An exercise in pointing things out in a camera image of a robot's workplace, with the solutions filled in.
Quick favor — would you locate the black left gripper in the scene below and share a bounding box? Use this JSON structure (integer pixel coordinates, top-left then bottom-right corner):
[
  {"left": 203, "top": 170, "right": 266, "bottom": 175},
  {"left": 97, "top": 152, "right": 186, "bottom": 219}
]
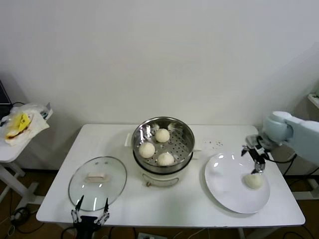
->
[{"left": 71, "top": 195, "right": 110, "bottom": 239}]

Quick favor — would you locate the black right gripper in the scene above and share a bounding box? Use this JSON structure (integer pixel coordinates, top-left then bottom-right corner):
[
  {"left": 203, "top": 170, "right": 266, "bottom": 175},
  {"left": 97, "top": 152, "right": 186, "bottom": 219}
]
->
[{"left": 240, "top": 145, "right": 269, "bottom": 174}]

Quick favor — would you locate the white steamed baozi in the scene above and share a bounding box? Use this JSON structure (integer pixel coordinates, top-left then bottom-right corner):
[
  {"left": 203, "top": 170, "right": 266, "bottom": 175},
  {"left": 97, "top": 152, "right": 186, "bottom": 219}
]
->
[
  {"left": 243, "top": 173, "right": 264, "bottom": 190},
  {"left": 157, "top": 152, "right": 175, "bottom": 167},
  {"left": 139, "top": 142, "right": 156, "bottom": 158},
  {"left": 155, "top": 128, "right": 170, "bottom": 143}
]

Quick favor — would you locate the glass lid with cream handle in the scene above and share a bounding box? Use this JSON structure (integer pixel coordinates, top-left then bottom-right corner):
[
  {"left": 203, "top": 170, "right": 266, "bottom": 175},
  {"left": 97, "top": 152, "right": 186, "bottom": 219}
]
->
[{"left": 68, "top": 156, "right": 128, "bottom": 212}]

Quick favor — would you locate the stainless steel steamer basket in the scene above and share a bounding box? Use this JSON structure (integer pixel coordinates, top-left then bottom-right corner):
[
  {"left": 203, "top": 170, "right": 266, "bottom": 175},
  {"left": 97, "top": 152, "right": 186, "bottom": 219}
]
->
[{"left": 131, "top": 116, "right": 195, "bottom": 172}]

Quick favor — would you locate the white round plate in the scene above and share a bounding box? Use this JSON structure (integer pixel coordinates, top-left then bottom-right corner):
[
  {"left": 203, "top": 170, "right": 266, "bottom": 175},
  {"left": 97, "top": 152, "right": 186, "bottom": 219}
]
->
[{"left": 204, "top": 152, "right": 271, "bottom": 215}]

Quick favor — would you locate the white electric cooker pot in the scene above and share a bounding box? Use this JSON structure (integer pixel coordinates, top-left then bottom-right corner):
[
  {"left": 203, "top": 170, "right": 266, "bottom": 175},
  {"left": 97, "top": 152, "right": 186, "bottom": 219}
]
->
[{"left": 124, "top": 131, "right": 204, "bottom": 187}]

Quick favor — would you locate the white side table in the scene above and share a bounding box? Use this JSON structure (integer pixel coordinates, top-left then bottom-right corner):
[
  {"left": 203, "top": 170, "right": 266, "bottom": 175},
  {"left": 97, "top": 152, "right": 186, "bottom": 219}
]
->
[{"left": 0, "top": 109, "right": 54, "bottom": 207}]

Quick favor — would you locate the teal printed packet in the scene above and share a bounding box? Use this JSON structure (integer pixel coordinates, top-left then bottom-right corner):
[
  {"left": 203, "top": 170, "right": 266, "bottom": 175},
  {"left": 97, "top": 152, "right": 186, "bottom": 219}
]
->
[{"left": 39, "top": 102, "right": 54, "bottom": 120}]

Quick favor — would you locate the plastic bag with yellow wrapper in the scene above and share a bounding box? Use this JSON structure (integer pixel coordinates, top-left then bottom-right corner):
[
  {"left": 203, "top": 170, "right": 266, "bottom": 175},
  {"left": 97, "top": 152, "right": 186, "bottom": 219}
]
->
[{"left": 0, "top": 102, "right": 50, "bottom": 147}]

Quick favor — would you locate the black monitor screen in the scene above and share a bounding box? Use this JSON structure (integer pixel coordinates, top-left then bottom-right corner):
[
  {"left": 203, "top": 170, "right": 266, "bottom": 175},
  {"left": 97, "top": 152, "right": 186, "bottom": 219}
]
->
[{"left": 0, "top": 79, "right": 13, "bottom": 117}]

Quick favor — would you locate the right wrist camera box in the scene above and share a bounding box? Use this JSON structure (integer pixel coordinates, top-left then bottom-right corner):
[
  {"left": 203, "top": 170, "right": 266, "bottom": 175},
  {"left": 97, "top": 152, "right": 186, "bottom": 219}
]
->
[{"left": 245, "top": 134, "right": 262, "bottom": 150}]

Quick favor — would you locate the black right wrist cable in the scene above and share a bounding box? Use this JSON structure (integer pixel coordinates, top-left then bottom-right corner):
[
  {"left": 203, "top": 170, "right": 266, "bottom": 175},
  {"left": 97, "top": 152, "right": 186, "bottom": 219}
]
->
[{"left": 265, "top": 151, "right": 299, "bottom": 164}]

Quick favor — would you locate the black hanging power cable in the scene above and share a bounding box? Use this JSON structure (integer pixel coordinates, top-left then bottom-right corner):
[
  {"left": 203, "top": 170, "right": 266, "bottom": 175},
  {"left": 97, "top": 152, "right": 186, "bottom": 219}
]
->
[{"left": 284, "top": 153, "right": 299, "bottom": 175}]

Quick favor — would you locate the white rack base frame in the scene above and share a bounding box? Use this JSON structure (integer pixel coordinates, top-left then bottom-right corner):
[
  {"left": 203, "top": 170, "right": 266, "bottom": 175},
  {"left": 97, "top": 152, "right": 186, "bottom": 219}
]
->
[{"left": 289, "top": 178, "right": 319, "bottom": 201}]

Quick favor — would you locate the black floor cable loop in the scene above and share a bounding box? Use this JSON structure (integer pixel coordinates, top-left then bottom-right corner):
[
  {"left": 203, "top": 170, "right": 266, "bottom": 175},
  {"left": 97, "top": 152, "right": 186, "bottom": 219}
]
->
[{"left": 11, "top": 206, "right": 38, "bottom": 227}]

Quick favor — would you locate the white wall shelf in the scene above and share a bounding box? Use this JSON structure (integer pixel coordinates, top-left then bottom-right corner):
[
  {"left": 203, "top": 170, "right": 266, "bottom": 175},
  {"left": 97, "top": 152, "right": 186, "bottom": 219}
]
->
[{"left": 307, "top": 93, "right": 319, "bottom": 110}]

